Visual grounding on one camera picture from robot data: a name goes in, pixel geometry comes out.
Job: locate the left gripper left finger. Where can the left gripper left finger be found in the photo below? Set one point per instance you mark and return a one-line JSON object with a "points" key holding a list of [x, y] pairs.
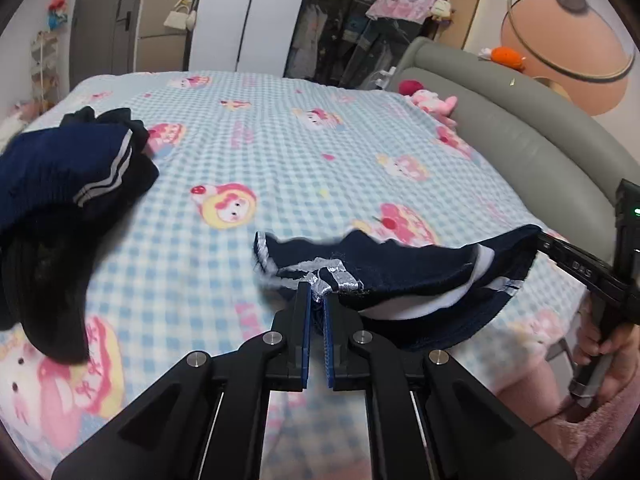
{"points": [[206, 417]]}

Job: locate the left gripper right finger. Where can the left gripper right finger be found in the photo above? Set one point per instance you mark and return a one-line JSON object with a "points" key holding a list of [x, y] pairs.
{"points": [[427, 416]]}

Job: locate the navy blue shorts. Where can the navy blue shorts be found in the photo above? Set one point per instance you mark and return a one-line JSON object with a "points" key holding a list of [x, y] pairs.
{"points": [[416, 297]]}

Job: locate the dark clothes pile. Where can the dark clothes pile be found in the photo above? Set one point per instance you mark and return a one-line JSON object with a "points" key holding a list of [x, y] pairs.
{"points": [[63, 189]]}

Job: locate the person's right hand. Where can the person's right hand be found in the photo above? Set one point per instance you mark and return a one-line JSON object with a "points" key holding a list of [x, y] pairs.
{"points": [[622, 346]]}

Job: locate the grey padded headboard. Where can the grey padded headboard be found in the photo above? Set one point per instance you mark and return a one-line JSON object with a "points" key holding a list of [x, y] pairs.
{"points": [[563, 164]]}

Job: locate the pink plush toy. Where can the pink plush toy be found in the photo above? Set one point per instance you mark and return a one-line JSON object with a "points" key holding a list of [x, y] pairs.
{"points": [[428, 101]]}

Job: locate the orange plush toy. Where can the orange plush toy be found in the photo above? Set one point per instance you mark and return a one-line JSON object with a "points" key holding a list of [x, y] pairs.
{"points": [[504, 56]]}

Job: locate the pink hanging garment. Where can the pink hanging garment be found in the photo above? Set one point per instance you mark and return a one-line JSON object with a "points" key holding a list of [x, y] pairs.
{"points": [[414, 11]]}

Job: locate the open dark closet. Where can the open dark closet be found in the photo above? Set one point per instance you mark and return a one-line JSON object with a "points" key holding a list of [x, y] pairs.
{"points": [[334, 43]]}

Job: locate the beige cabinet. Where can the beige cabinet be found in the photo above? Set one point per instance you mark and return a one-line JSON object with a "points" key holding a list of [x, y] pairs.
{"points": [[160, 48]]}

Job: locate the white shelf rack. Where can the white shelf rack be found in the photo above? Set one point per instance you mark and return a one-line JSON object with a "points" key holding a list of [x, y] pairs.
{"points": [[44, 70]]}

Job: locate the grey door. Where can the grey door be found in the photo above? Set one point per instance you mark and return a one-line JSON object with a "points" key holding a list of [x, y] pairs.
{"points": [[102, 38]]}

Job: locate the white handbag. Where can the white handbag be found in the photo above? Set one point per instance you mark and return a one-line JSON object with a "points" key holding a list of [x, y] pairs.
{"points": [[182, 18]]}

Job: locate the white wardrobe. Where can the white wardrobe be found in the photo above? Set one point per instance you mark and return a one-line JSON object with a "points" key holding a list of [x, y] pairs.
{"points": [[247, 36]]}

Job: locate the red blue plush toy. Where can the red blue plush toy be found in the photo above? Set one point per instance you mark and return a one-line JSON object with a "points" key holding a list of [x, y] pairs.
{"points": [[57, 14]]}

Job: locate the round orange wall decoration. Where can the round orange wall decoration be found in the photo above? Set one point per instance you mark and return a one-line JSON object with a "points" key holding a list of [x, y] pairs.
{"points": [[579, 48]]}

